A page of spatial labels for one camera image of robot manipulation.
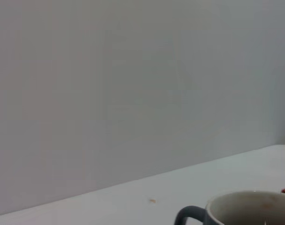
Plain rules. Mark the small orange crumb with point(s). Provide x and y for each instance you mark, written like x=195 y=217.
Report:
x=152 y=200

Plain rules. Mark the grey ceramic coffee cup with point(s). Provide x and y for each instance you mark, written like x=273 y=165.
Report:
x=238 y=211

